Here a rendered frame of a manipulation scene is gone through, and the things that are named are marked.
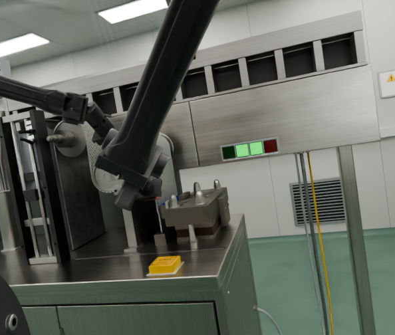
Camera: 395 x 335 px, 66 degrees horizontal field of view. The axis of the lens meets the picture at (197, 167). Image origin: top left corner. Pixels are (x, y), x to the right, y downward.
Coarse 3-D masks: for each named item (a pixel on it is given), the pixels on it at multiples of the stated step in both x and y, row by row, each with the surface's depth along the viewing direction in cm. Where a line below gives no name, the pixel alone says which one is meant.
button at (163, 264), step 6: (162, 258) 87; (168, 258) 86; (174, 258) 85; (156, 264) 83; (162, 264) 82; (168, 264) 81; (174, 264) 82; (150, 270) 82; (156, 270) 82; (162, 270) 81; (168, 270) 81; (174, 270) 82
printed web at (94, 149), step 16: (96, 144) 120; (160, 144) 121; (64, 160) 122; (80, 160) 132; (64, 176) 120; (80, 176) 130; (64, 192) 119; (80, 192) 129; (96, 192) 140; (80, 208) 127; (96, 208) 138; (80, 224) 126; (96, 224) 137; (80, 240) 125
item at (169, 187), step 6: (168, 162) 126; (168, 168) 125; (162, 174) 118; (168, 174) 124; (162, 180) 117; (168, 180) 124; (174, 180) 130; (162, 186) 116; (168, 186) 123; (174, 186) 129; (162, 192) 116; (168, 192) 122; (174, 192) 128; (162, 198) 115; (168, 198) 121; (156, 204) 109
